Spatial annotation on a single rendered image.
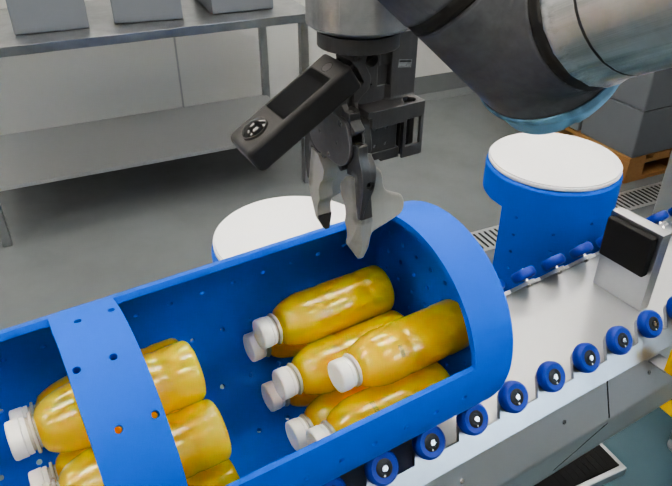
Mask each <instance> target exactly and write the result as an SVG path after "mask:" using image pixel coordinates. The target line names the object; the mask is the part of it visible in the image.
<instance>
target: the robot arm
mask: <svg viewBox="0 0 672 486"><path fill-rule="evenodd" d="M305 21H306V24H307V25H308V26H309V27H311V28H312V29H314V30H315V31H317V46H318V47H319V48H321V49H322V50H324V51H327V52H330V53H334V54H336V59H335V58H333V57H331V56H329V55H328V54H323V55H322V56H321V57H320V58H319V59H317V60H316V61H315V62H314V63H313V64H312V65H311V66H309V67H308V68H307V69H306V70H305V71H304V72H302V73H301V74H300V75H299V76H298V77H297V78H295V79H294V80H293V81H292V82H291V83H290V84H288V85H287V86H286V87H285V88H284V89H283V90H281V91H280V92H279V93H278V94H277V95H276V96H274V97H273V98H272V99H271V100H270V101H269V102H267V103H266V104H265V105H264V106H263V107H262V108H260V109H259V110H258V111H257V112H256V113H255V114H254V115H252V116H251V117H250V118H249V119H248V120H247V121H245V122H244V123H243V124H242V125H241V126H240V127H238V128H237V129H236V130H235V131H234V132H233V133H232V134H231V141H232V143H233V144H234V145H235V146H236V147H237V149H238V150H239V151H240V152H241V153H242V154H243V155H244V156H245V157H246V158H247V159H248V160H249V161H250V162H251V163H252V164H253V165H254V166H255V167H256V168H257V169H258V170H260V171H265V170H267V169H268V168H269V167H270V166H271V165H272V164H274V163H275V162H276V161H277V160H278V159H279V158H280V157H282V156H283V155H284V154H285V153H286V152H287V151H289V150H290V149H291V148H292V147H293V146H294V145H295V144H297V143H298V142H299V141H300V140H301V139H302V138H303V137H305V142H304V147H305V160H306V170H307V177H308V178H309V187H310V193H311V198H312V202H313V207H314V211H315V215H316V218H317V219H318V221H319V222H320V224H321V225H322V227H323V228H325V229H328V228H329V227H330V221H331V214H332V212H331V199H332V198H333V197H334V196H336V195H338V194H339V193H341V195H342V198H343V201H344V205H345V213H346V214H345V225H346V229H347V238H346V244H347V245H348V247H349V248H350V249H351V251H352V252H353V253H354V255H355V256H356V257H357V259H360V258H363V257H364V255H365V253H366V251H367V249H368V246H369V241H370V236H371V234H372V232H373V231H375V230H376V229H378V228H379V227H381V226H382V225H384V224H385V223H387V222H388V221H390V220H392V219H393V218H395V217H396V216H398V215H399V214H400V213H401V212H402V210H403V207H404V200H403V197H402V195H401V194H399V193H396V192H392V191H388V190H386V189H385V188H384V185H383V178H382V173H381V171H380V170H379V169H378V168H377V167H376V165H375V162H374V160H380V161H383V160H387V159H390V158H394V157H398V154H400V157H401V158H404V157H407V156H411V155H415V154H418V153H421V147H422V135H423V124H424V112H425V100H424V99H422V98H420V97H418V96H416V95H415V94H414V87H415V73H416V60H417V46H418V38H419V39H420V40H421V41H422V42H423V43H424V44H425V45H426V46H427V47H429V48H430V49H431V50H432V51H433V52H434V53H435V54H436V55H437V56H438V57H439V58H440V59H441V60H442V61H443V62H444V63H445V64H446V65H447V66H448V67H449V68H450V69H451V70H452V71H453V72H454V73H455V74H456V75H457V76H458V77H459V78H460V79H461V80H462V81H463V82H465V83H466V84H467V85H468V86H469V87H470V88H471V89H472V90H473V91H474V92H475V93H476V94H477V95H478V96H479V97H480V98H481V101H482V102H483V104H484V106H485V107H486V108H487V109H488V110H489V111H490V112H491V113H493V114H494V115H495V116H497V117H499V118H501V119H503V120H505V121H506V122H507V123H508V124H509V125H510V126H512V127H513V128H515V129H516V130H518V131H520V132H523V133H527V134H533V135H543V134H550V133H555V132H558V131H561V130H564V129H565V128H567V127H569V126H571V125H572V124H574V123H579V122H581V121H583V120H584V119H586V118H587V117H589V116H590V115H592V114H593V113H594V112H595V111H597V110H598V109H599V108H600V107H601V106H602V105H603V104H604V103H605V102H606V101H607V100H608V99H609V98H610V97H611V96H612V95H613V93H614V92H615V91H616V89H617V88H618V86H619V85H620V84H621V83H622V82H624V81H625V80H627V79H629V78H632V77H636V76H640V75H644V74H648V73H652V72H656V71H660V70H664V69H668V68H672V0H305ZM411 101H412V102H411ZM415 117H419V122H418V135H417V142H413V129H414V118H415ZM412 142H413V143H412Z"/></svg>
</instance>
